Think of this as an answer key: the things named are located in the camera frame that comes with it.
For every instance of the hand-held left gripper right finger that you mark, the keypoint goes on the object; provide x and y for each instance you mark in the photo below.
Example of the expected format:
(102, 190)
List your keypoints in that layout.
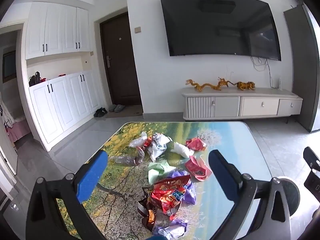
(223, 177)

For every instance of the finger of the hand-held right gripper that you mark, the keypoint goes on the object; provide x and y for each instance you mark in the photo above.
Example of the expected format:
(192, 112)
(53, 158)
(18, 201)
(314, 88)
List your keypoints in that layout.
(311, 158)

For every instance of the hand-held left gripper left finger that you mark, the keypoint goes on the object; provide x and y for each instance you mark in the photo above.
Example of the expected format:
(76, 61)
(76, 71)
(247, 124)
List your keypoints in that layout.
(92, 176)

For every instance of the purple plastic bag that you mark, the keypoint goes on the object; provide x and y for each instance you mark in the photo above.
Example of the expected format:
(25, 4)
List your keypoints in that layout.
(189, 192)

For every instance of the red orange wrapper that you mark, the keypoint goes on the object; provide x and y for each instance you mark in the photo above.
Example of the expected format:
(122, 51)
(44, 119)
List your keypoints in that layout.
(196, 144)

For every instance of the clear plastic bag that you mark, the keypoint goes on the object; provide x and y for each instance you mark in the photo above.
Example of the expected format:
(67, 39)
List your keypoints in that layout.
(137, 142)

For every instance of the silver white wrapper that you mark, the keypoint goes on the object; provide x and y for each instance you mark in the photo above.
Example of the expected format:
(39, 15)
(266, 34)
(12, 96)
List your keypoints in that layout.
(157, 150)

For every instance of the pink red wrapper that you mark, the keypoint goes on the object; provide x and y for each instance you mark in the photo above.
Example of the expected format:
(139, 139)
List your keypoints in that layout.
(197, 170)

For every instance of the crushed clear plastic bottle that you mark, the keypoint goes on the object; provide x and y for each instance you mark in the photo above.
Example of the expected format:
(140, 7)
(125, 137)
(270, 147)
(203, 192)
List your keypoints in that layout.
(127, 159)

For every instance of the crumpled white tissue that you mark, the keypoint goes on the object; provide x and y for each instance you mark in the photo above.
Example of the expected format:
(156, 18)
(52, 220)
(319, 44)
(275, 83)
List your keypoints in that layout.
(181, 150)

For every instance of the red snack bag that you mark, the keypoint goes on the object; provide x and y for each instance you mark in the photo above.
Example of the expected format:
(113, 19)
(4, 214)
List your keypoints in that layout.
(167, 195)

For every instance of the pair of black shoes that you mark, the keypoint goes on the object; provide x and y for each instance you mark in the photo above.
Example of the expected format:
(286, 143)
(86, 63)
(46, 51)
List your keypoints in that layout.
(100, 112)

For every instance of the small red wrapper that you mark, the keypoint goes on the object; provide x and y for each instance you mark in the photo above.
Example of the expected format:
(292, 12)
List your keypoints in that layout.
(148, 142)

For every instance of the crumpled green paper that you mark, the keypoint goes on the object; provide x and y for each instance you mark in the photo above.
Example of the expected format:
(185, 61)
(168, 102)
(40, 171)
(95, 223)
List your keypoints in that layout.
(157, 171)

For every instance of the brown snack wrapper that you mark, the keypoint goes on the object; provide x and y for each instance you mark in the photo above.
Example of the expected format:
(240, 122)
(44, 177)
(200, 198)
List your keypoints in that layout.
(147, 217)

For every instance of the pair of grey slippers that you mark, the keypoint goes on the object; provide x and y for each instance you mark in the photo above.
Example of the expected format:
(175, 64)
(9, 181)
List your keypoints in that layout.
(117, 108)

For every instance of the purple white wrapper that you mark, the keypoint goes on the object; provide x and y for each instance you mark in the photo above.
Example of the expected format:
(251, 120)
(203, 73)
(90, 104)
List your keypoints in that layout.
(172, 230)

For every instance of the white television cabinet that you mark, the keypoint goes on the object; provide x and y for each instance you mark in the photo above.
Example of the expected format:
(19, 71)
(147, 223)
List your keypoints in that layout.
(250, 105)

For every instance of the white built-in shoe cabinet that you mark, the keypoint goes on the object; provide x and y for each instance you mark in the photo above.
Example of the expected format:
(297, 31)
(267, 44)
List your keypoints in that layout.
(57, 105)

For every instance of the white router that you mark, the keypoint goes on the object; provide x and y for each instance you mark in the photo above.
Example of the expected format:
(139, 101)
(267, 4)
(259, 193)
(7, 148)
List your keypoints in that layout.
(279, 83)

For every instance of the pink bed skirt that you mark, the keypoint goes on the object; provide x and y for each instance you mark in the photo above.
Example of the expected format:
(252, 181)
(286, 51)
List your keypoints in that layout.
(18, 130)

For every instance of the tall grey cupboard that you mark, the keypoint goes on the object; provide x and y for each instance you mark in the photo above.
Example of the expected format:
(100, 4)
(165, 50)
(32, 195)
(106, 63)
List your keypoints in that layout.
(302, 67)

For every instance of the golden dragon figurine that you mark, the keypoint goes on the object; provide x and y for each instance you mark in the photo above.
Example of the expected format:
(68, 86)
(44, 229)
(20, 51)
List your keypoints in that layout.
(207, 86)

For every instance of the golden tiger figurine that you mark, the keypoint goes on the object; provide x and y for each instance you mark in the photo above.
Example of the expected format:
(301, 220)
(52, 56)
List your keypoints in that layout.
(243, 86)

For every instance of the black bag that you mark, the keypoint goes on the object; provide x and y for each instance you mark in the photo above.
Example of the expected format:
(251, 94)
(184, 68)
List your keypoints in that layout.
(36, 78)

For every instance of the dark brown entrance door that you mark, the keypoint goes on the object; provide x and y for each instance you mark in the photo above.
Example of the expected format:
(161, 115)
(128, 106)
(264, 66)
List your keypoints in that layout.
(122, 62)

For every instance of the black wall television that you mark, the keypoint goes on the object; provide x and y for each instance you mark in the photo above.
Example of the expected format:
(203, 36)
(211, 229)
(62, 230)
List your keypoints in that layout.
(220, 25)

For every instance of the beige wall light switch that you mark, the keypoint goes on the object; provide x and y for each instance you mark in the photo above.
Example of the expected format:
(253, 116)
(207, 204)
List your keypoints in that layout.
(137, 30)

